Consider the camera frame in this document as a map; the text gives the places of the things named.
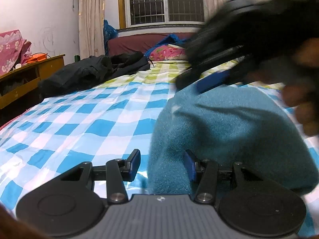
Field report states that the teal fleece garment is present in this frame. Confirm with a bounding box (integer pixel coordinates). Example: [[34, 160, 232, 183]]
[[147, 86, 318, 195]]

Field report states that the person's right hand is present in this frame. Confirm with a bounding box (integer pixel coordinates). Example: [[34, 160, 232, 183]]
[[244, 38, 318, 136]]

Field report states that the pink floral pillow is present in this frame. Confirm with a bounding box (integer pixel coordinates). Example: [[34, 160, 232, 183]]
[[149, 44, 187, 61]]

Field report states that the blue green checkered bedsheet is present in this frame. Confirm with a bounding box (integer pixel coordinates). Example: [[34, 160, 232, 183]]
[[1, 63, 318, 237]]

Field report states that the blue blanket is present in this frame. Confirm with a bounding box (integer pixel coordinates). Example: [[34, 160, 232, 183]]
[[144, 33, 190, 58]]

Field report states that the maroon headboard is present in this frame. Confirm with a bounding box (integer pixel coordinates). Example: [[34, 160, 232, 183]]
[[107, 32, 197, 57]]

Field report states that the window with metal grille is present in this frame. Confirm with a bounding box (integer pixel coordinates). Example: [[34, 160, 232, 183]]
[[118, 0, 206, 29]]

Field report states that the black jacket on bed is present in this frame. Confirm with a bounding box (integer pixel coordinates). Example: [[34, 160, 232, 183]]
[[38, 51, 150, 99]]

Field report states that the blue plastic bag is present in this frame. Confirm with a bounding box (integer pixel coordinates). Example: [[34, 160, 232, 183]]
[[103, 20, 118, 56]]

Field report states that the wooden desk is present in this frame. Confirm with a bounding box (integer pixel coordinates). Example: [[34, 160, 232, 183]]
[[0, 53, 66, 127]]

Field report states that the orange bag on desk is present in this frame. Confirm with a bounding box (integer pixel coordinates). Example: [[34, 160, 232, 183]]
[[26, 53, 48, 64]]

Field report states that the left cream curtain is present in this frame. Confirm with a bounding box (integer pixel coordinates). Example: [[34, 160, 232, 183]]
[[78, 0, 104, 59]]

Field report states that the pink floral cloth bundle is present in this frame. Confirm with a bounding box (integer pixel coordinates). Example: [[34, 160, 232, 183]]
[[0, 30, 31, 75]]

